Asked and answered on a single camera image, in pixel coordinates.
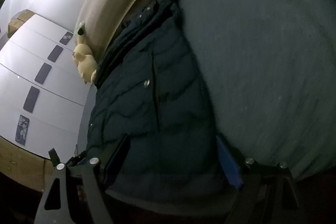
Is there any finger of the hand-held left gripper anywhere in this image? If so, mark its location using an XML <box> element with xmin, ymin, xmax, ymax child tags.
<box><xmin>48</xmin><ymin>148</ymin><xmax>60</xmax><ymax>165</ymax></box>
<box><xmin>66</xmin><ymin>152</ymin><xmax>88</xmax><ymax>167</ymax></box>

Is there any white wardrobe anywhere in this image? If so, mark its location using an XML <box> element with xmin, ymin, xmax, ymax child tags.
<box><xmin>0</xmin><ymin>13</ymin><xmax>87</xmax><ymax>153</ymax></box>

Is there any yellow plush toy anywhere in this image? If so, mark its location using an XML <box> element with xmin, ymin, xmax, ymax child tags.
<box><xmin>72</xmin><ymin>27</ymin><xmax>97</xmax><ymax>84</ymax></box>

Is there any bed with blue sheet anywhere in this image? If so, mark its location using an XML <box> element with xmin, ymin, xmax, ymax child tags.
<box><xmin>76</xmin><ymin>0</ymin><xmax>336</xmax><ymax>188</ymax></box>

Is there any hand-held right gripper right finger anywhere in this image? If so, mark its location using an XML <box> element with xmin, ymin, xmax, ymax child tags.
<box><xmin>216</xmin><ymin>134</ymin><xmax>301</xmax><ymax>224</ymax></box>

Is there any dark navy puffer jacket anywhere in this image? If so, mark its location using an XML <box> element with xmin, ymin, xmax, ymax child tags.
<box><xmin>85</xmin><ymin>0</ymin><xmax>229</xmax><ymax>203</ymax></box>

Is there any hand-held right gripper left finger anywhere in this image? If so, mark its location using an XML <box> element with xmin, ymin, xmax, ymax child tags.
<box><xmin>33</xmin><ymin>133</ymin><xmax>132</xmax><ymax>224</ymax></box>

